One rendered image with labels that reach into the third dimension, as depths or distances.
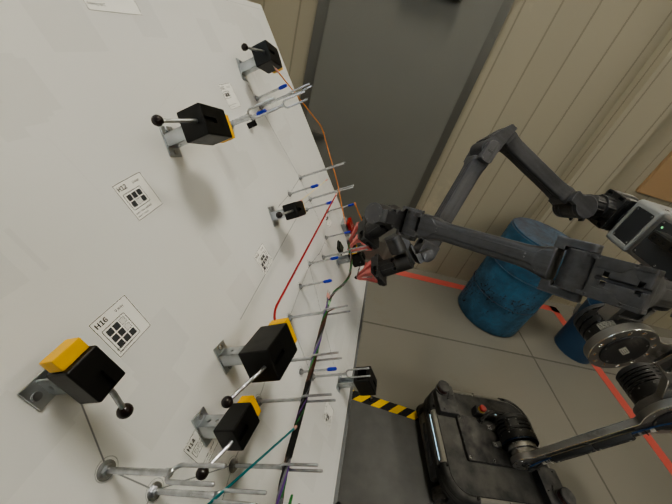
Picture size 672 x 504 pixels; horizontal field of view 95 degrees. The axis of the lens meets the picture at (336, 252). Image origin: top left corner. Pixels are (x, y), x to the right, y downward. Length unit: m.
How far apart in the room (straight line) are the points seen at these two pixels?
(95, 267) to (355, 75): 2.17
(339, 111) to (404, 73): 0.50
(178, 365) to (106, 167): 0.26
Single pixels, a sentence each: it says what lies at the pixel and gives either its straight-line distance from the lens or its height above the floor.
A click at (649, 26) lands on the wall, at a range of 3.09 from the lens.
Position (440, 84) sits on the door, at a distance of 2.50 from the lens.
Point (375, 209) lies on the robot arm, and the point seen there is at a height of 1.35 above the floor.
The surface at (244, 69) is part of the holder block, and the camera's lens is 0.85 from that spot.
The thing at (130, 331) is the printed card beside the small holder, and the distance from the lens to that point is 0.43.
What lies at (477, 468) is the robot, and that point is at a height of 0.24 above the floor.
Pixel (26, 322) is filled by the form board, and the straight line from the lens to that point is 0.39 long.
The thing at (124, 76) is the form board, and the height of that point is 1.57.
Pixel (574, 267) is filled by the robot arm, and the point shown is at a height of 1.48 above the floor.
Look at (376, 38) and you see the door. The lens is 2.40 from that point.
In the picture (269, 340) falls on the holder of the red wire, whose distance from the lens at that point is 0.45.
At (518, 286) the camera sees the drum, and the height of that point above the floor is 0.53.
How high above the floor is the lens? 1.70
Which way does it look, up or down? 35 degrees down
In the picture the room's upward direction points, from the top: 19 degrees clockwise
